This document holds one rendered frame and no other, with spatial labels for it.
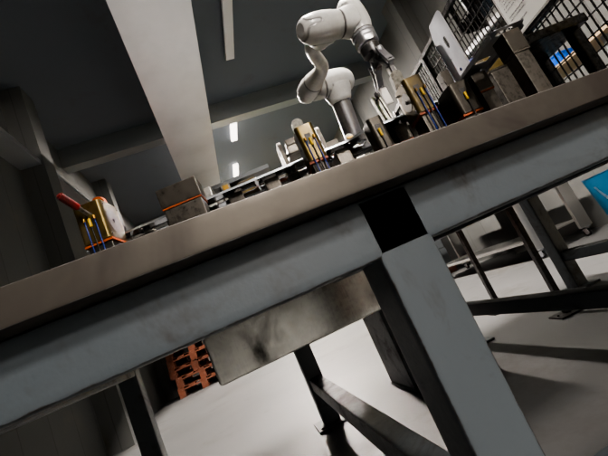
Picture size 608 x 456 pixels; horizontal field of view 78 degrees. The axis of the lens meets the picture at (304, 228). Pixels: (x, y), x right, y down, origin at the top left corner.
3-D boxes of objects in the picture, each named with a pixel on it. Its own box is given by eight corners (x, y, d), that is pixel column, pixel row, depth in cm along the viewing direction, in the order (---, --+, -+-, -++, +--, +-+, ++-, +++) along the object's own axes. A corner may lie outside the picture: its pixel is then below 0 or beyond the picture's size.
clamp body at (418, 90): (460, 180, 101) (403, 74, 108) (444, 193, 113) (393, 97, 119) (482, 171, 102) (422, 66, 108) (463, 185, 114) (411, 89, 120)
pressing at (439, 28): (481, 85, 131) (436, 8, 137) (467, 102, 142) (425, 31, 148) (483, 84, 131) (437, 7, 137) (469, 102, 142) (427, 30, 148)
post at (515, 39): (560, 128, 91) (501, 33, 96) (546, 137, 96) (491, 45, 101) (577, 119, 92) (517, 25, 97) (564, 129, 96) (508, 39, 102)
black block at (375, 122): (413, 204, 105) (366, 115, 110) (403, 212, 114) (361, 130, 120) (429, 196, 105) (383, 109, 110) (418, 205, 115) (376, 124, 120)
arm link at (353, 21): (367, 42, 149) (339, 48, 144) (351, 11, 151) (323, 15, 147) (379, 21, 139) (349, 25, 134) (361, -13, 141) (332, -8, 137)
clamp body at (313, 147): (343, 232, 101) (291, 124, 107) (338, 240, 113) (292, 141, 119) (365, 223, 102) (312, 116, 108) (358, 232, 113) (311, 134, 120)
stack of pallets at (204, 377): (189, 388, 694) (172, 341, 710) (234, 366, 715) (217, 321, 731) (176, 401, 571) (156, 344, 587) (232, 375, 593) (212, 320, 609)
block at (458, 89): (498, 164, 104) (450, 80, 109) (479, 178, 116) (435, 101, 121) (520, 155, 105) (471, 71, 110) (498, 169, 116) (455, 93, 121)
